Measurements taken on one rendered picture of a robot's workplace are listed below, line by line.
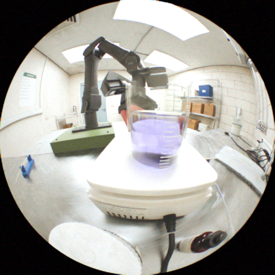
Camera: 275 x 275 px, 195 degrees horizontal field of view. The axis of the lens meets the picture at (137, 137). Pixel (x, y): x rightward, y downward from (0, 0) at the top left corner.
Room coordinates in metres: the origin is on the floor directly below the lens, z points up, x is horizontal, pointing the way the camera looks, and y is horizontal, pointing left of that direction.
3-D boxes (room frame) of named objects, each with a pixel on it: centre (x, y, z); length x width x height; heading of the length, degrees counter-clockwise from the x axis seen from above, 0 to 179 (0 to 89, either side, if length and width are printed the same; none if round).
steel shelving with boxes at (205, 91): (1.97, -1.60, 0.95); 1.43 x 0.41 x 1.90; 20
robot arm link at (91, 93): (0.34, 0.21, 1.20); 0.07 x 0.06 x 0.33; 163
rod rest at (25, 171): (0.04, 0.39, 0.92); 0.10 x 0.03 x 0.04; 41
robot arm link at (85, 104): (0.35, 0.22, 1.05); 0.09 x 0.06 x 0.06; 163
